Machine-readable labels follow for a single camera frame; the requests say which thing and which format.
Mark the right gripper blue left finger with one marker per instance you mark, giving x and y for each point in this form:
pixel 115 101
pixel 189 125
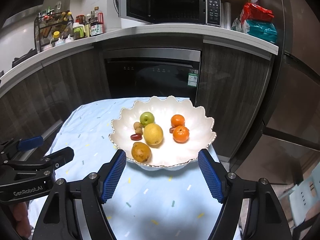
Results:
pixel 110 174

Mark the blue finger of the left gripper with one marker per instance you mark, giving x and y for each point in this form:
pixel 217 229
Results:
pixel 57 159
pixel 30 144

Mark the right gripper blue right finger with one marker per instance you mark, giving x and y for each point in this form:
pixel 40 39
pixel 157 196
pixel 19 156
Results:
pixel 214 175

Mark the yellow brown mango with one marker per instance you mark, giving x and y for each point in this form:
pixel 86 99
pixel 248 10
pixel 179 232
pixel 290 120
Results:
pixel 140 152

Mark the dark red jujube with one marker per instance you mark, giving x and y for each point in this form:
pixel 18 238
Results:
pixel 136 137

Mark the tan round longan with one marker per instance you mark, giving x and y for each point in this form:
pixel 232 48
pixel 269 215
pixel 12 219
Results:
pixel 139 131

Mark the large yellow citrus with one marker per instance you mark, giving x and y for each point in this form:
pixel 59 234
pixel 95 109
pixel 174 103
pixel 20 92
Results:
pixel 153 134

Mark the large orange tangerine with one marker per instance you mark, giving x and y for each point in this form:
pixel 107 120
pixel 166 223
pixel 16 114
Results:
pixel 180 134

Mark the small orange kumquat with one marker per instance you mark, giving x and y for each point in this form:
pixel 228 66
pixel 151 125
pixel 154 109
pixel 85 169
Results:
pixel 177 120

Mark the person's left hand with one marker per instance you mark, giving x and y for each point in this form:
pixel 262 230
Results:
pixel 20 214

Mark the light blue patterned tablecloth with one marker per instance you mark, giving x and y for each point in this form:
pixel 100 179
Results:
pixel 146 204

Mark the green apple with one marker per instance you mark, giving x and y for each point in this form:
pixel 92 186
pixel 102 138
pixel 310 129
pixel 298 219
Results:
pixel 147 118

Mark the stainless steel refrigerator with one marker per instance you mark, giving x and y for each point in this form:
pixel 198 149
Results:
pixel 283 142

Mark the white plastic stool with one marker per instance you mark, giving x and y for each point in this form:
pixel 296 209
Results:
pixel 304 196

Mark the black built-in dishwasher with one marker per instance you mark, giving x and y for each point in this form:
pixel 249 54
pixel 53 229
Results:
pixel 147 72

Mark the green label condiment jar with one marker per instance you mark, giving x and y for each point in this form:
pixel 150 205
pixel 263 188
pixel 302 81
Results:
pixel 78 31

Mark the soy sauce bottle red label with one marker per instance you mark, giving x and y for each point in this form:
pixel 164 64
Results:
pixel 96 22

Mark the teal snack bag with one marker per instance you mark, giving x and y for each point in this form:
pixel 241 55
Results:
pixel 262 30

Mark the red snack bag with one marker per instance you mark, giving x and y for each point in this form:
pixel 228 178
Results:
pixel 253 11

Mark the silver microwave oven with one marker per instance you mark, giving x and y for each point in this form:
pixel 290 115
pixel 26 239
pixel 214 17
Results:
pixel 170 11

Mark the black wire spice rack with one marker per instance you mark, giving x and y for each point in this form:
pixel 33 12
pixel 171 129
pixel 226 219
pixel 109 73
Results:
pixel 52 26

